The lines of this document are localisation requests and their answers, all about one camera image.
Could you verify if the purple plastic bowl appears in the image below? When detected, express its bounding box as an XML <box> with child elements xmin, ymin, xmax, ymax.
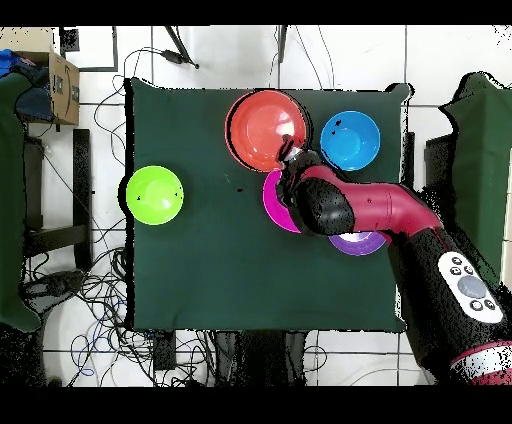
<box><xmin>327</xmin><ymin>230</ymin><xmax>387</xmax><ymax>257</ymax></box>

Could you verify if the black metal floor frame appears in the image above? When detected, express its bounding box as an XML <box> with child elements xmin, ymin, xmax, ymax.
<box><xmin>58</xmin><ymin>25</ymin><xmax>120</xmax><ymax>74</ymax></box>

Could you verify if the black power adapter box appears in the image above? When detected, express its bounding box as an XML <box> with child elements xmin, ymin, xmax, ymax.
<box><xmin>153</xmin><ymin>330</ymin><xmax>177</xmax><ymax>371</ymax></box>

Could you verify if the bright blue cloth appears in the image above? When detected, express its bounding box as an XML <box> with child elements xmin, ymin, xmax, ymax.
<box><xmin>0</xmin><ymin>48</ymin><xmax>25</xmax><ymax>78</ymax></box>

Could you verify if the cardboard box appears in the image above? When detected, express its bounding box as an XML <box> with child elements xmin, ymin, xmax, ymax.
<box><xmin>0</xmin><ymin>26</ymin><xmax>81</xmax><ymax>126</ymax></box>

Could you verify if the black table leg frame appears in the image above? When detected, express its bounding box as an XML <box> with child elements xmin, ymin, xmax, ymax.
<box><xmin>22</xmin><ymin>127</ymin><xmax>94</xmax><ymax>274</ymax></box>
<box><xmin>399</xmin><ymin>131</ymin><xmax>454</xmax><ymax>193</ymax></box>

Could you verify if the large orange-red plastic bowl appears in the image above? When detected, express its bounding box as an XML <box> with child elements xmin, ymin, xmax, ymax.
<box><xmin>224</xmin><ymin>89</ymin><xmax>312</xmax><ymax>173</ymax></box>

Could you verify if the black tripod leg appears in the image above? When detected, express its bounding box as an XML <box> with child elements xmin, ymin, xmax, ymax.
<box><xmin>161</xmin><ymin>25</ymin><xmax>200</xmax><ymax>70</ymax></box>
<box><xmin>276</xmin><ymin>25</ymin><xmax>289</xmax><ymax>64</ymax></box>

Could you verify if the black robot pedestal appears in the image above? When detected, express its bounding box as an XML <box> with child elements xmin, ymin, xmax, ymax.
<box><xmin>215</xmin><ymin>330</ymin><xmax>309</xmax><ymax>387</ymax></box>

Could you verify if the green plastic bowl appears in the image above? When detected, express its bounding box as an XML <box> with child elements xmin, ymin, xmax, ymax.
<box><xmin>124</xmin><ymin>164</ymin><xmax>185</xmax><ymax>226</ymax></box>

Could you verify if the light blue plastic bowl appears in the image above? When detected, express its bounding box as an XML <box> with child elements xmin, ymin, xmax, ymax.
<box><xmin>319</xmin><ymin>110</ymin><xmax>382</xmax><ymax>172</ymax></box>

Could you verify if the dark green tablecloth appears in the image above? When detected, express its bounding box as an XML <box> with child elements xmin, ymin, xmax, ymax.
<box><xmin>124</xmin><ymin>76</ymin><xmax>413</xmax><ymax>335</ymax></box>

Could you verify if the green cloth covered side table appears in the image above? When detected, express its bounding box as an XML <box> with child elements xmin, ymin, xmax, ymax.
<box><xmin>0</xmin><ymin>71</ymin><xmax>41</xmax><ymax>333</ymax></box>
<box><xmin>437</xmin><ymin>70</ymin><xmax>512</xmax><ymax>289</ymax></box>

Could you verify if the pink plastic bowl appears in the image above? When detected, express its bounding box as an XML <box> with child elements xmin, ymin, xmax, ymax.
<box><xmin>262</xmin><ymin>169</ymin><xmax>302</xmax><ymax>234</ymax></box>

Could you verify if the dark blue bag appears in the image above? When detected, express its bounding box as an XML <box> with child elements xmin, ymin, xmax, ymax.
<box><xmin>15</xmin><ymin>65</ymin><xmax>55</xmax><ymax>123</ymax></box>

